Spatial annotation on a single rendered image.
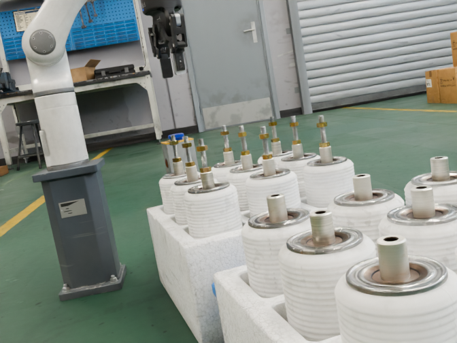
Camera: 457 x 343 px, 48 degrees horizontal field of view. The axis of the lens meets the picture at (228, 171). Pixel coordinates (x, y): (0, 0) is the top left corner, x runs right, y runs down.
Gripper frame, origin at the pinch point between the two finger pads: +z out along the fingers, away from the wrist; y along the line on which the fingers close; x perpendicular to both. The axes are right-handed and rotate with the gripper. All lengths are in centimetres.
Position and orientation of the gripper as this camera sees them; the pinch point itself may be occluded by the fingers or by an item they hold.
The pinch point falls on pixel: (173, 69)
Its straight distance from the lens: 101.5
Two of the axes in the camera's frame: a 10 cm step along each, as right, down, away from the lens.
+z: 1.6, 9.7, 1.5
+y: 4.5, 0.6, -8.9
